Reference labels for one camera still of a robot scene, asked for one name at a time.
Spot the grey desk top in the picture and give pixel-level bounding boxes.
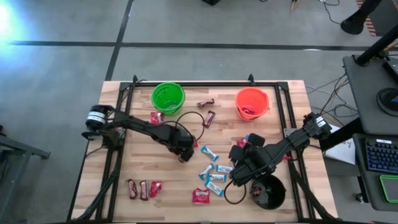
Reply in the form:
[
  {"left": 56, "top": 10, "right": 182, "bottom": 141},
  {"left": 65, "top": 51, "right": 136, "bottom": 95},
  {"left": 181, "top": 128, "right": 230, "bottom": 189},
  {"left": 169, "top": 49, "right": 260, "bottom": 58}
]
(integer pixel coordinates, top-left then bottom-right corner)
[{"left": 342, "top": 54, "right": 398, "bottom": 136}]

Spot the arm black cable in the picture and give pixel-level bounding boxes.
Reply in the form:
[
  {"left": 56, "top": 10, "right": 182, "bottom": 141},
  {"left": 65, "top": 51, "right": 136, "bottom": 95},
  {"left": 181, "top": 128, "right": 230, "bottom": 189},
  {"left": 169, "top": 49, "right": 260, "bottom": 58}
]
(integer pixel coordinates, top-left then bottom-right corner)
[
  {"left": 223, "top": 178, "right": 249, "bottom": 205},
  {"left": 164, "top": 111, "right": 206, "bottom": 142}
]

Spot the backlit computer keyboard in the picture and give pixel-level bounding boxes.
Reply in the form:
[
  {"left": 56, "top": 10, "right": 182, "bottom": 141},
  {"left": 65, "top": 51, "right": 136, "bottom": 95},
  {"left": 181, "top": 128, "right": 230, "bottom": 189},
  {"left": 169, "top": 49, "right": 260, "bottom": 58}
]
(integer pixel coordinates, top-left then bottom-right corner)
[{"left": 364, "top": 138, "right": 398, "bottom": 174}]

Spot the green plastic bucket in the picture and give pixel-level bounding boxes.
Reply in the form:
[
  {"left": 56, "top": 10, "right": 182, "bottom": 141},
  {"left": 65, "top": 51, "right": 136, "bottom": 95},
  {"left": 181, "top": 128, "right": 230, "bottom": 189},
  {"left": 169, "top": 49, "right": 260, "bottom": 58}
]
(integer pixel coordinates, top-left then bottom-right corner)
[{"left": 150, "top": 82, "right": 186, "bottom": 116}]

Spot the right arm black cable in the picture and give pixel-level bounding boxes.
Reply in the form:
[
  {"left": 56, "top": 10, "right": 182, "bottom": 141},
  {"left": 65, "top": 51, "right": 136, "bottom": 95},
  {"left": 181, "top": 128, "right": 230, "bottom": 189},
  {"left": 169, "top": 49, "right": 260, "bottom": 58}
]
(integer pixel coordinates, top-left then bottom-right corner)
[{"left": 223, "top": 178, "right": 249, "bottom": 205}]

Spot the twisted brown PayDay bar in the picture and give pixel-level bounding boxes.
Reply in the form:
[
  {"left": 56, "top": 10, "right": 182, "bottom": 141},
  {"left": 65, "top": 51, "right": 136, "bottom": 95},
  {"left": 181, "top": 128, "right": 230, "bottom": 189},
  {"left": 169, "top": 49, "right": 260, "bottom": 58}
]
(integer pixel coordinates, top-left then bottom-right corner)
[{"left": 197, "top": 98, "right": 216, "bottom": 109}]

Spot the black stand leg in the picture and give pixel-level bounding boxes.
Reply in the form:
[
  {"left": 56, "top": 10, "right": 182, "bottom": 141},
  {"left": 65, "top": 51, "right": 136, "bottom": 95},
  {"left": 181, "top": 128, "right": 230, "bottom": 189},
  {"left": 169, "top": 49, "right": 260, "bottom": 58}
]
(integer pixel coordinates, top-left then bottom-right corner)
[{"left": 340, "top": 0, "right": 384, "bottom": 35}]

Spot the red white striped mat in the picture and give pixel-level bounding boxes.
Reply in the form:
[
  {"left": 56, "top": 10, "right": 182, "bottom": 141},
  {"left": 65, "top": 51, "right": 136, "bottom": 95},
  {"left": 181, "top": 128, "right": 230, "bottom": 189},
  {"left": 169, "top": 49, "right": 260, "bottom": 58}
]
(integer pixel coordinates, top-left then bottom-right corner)
[{"left": 356, "top": 0, "right": 377, "bottom": 37}]

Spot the dark grey desk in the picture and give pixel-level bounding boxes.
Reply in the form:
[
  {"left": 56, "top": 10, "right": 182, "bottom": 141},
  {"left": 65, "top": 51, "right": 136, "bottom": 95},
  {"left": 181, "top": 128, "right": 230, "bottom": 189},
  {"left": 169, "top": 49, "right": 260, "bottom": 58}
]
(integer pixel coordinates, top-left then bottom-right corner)
[{"left": 353, "top": 133, "right": 398, "bottom": 212}]

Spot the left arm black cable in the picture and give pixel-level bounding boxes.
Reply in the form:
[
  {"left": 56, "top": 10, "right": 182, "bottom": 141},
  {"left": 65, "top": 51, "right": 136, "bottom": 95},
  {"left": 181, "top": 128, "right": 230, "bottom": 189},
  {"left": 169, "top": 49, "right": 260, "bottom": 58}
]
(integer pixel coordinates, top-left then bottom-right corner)
[{"left": 164, "top": 111, "right": 206, "bottom": 142}]

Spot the white paper sheet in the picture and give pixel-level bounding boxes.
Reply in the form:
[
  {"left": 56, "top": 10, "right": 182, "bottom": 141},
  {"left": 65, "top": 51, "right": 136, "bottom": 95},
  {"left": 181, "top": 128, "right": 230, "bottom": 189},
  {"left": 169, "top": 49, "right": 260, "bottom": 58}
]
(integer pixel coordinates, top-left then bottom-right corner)
[{"left": 323, "top": 124, "right": 357, "bottom": 166}]

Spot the black diagonal beam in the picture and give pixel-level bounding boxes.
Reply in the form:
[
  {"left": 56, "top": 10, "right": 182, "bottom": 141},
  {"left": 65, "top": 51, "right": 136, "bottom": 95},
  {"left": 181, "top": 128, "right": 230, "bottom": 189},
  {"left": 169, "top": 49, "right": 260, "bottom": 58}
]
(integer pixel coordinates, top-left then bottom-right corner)
[{"left": 319, "top": 117, "right": 365, "bottom": 152}]

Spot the green-edged mouse pad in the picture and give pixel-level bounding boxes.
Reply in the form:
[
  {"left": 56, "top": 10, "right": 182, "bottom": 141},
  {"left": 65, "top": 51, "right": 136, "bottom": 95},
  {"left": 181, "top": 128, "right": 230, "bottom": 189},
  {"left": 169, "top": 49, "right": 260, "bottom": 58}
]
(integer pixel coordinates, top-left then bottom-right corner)
[{"left": 379, "top": 174, "right": 398, "bottom": 204}]

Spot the round black disc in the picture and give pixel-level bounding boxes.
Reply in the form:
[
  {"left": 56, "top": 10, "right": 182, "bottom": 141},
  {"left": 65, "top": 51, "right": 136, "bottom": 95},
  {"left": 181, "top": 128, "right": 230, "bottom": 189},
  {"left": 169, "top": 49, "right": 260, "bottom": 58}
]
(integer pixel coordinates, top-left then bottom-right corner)
[{"left": 376, "top": 87, "right": 398, "bottom": 118}]

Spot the grey floor cable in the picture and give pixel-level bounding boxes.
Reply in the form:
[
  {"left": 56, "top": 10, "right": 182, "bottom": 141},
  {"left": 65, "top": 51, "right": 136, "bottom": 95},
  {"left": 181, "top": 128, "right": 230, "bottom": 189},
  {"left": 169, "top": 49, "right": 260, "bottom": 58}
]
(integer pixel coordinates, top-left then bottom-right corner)
[{"left": 306, "top": 73, "right": 348, "bottom": 94}]

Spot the black plastic bucket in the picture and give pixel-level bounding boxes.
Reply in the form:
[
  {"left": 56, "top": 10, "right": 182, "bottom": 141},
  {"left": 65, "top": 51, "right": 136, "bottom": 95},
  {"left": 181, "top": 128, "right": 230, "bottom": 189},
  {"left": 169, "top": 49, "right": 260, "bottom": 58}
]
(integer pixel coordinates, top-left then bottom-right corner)
[{"left": 249, "top": 174, "right": 287, "bottom": 210}]

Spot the black stand pole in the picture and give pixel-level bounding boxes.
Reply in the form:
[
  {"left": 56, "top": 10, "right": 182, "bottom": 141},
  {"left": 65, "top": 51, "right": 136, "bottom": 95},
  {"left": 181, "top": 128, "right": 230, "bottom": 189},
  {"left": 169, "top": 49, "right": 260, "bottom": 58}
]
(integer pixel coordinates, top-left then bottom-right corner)
[{"left": 355, "top": 24, "right": 398, "bottom": 67}]

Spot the orange jack-o'-lantern bucket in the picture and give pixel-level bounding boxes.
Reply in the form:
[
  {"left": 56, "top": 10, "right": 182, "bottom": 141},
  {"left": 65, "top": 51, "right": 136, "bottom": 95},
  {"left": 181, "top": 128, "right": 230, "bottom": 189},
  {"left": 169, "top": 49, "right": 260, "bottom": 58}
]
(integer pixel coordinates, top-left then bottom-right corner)
[{"left": 234, "top": 87, "right": 270, "bottom": 121}]

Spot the grey metal cart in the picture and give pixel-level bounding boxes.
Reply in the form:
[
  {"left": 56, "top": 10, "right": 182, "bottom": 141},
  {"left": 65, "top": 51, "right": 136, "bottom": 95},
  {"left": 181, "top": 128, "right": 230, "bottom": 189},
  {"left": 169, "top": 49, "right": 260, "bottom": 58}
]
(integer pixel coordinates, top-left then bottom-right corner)
[{"left": 0, "top": 124, "right": 51, "bottom": 224}]

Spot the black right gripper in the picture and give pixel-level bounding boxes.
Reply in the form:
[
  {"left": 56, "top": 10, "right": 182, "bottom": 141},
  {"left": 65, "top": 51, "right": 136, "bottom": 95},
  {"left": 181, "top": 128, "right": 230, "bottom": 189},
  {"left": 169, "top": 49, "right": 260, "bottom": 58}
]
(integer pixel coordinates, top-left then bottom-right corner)
[{"left": 228, "top": 133, "right": 266, "bottom": 163}]

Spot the black floor cable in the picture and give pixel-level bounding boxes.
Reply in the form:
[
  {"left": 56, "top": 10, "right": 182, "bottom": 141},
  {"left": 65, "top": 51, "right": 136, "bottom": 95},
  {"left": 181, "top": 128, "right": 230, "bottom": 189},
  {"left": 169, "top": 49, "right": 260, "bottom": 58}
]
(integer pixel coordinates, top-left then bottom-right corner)
[
  {"left": 333, "top": 74, "right": 351, "bottom": 101},
  {"left": 319, "top": 0, "right": 343, "bottom": 26}
]

